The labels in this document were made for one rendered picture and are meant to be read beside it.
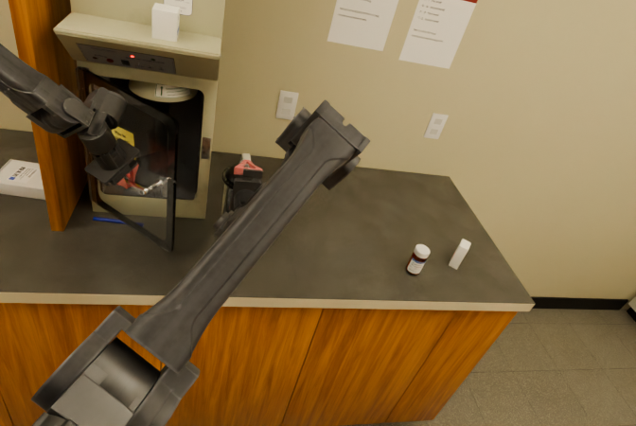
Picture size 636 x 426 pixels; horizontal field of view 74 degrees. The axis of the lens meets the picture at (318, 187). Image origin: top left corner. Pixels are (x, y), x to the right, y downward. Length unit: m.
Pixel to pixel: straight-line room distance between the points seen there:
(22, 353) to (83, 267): 0.34
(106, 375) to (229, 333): 0.93
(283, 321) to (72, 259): 0.59
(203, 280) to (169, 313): 0.04
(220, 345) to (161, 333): 0.96
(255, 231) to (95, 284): 0.80
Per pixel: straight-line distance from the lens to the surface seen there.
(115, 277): 1.21
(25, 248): 1.32
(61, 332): 1.38
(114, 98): 0.98
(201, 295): 0.43
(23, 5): 1.05
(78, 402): 0.41
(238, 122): 1.65
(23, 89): 0.89
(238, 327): 1.32
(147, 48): 0.99
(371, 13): 1.56
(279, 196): 0.46
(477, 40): 1.74
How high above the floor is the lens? 1.84
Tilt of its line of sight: 35 degrees down
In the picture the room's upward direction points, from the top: 16 degrees clockwise
